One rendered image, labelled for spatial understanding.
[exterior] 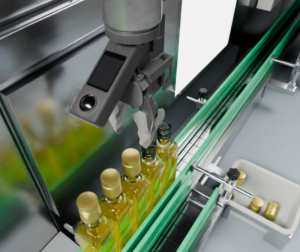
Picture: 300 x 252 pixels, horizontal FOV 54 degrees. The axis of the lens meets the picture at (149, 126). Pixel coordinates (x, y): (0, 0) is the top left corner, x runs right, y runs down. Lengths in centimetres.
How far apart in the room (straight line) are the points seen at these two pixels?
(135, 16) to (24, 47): 17
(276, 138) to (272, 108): 18
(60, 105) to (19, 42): 13
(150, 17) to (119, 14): 4
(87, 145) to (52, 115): 14
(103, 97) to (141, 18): 10
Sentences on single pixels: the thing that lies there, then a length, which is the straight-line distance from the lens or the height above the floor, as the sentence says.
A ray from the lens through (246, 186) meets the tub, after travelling 102.
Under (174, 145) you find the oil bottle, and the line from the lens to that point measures 65.
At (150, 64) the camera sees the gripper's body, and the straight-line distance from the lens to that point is 42.
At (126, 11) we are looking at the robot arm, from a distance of 35.
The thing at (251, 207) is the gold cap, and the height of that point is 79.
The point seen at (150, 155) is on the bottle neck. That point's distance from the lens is 59.
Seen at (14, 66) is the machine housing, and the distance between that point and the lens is 45.
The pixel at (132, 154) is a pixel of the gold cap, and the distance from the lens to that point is 54.
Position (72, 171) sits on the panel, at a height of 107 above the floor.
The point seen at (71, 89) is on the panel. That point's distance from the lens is 53.
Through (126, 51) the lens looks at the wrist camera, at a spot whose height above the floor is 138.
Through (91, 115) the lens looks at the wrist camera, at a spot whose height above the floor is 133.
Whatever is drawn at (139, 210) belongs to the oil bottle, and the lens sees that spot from 64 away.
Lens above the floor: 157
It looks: 45 degrees down
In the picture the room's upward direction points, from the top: straight up
